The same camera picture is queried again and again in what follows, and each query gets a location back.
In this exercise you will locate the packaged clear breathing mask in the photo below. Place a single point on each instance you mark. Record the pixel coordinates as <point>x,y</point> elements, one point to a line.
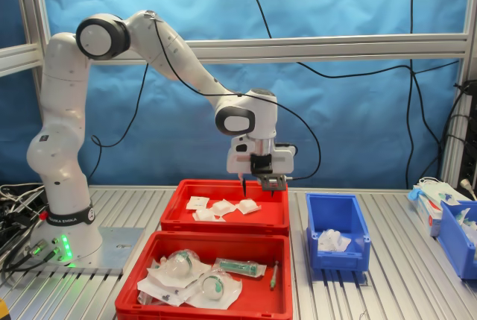
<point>210,287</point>
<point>179,265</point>

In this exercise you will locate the blue fabric backdrop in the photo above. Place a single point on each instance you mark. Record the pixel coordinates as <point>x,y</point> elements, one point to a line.
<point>167,130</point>

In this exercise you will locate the red plastic crate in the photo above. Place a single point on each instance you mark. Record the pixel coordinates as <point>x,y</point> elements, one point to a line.
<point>208,189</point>
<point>223,245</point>

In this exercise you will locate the flat white sterile pack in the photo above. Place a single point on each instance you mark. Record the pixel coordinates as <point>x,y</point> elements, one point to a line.
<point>160,292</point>

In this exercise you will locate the yellow emergency stop box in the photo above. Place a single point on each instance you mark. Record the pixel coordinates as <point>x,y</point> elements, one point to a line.
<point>3,310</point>

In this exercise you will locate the packaged green syringe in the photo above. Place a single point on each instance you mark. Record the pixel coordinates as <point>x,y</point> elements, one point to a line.
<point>240,268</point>

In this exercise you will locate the cardboard face mask box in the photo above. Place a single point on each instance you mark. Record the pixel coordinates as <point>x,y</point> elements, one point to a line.
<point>426,215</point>

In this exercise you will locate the blue plastic bin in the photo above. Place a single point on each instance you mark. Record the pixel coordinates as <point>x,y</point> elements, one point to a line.
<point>456,256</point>
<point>337,260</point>

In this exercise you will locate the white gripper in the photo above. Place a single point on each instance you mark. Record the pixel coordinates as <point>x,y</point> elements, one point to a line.
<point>238,163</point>

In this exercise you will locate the small red cap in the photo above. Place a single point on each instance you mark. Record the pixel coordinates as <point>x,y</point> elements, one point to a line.
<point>44,216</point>

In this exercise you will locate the blue face masks pile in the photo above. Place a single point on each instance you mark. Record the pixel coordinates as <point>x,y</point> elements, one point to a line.
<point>428,185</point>

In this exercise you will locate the black electronics rack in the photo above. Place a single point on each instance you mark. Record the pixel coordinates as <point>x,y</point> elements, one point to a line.
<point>470,141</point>

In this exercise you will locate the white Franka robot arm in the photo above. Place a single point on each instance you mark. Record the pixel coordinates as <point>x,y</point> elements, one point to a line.
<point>63,85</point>

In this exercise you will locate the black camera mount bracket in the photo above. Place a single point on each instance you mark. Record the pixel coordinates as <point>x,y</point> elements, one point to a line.
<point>261,165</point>

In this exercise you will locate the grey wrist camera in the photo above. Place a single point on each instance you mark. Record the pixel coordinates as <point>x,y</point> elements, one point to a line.
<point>274,182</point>

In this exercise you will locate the clear packaged items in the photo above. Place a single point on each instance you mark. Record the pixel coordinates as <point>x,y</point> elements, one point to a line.
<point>466,223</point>

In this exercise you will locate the aluminium profile frame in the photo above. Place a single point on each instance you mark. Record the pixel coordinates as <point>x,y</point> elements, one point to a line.
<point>372,42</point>

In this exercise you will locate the steel base plate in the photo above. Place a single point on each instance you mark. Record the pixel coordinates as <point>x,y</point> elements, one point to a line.
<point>119,249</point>

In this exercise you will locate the clear wrapped bandage pack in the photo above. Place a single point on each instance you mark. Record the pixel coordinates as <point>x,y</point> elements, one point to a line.
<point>342,242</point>
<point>204,215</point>
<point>223,208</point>
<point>250,207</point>

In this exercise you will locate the small green-tipped syringe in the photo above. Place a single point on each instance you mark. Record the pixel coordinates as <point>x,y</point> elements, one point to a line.
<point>274,277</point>

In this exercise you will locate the white power plug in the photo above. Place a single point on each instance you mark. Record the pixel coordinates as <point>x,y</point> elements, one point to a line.
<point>465,184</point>

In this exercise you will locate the printed white bandage pack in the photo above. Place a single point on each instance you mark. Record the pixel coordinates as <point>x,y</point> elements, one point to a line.
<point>197,202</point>
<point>326,241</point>

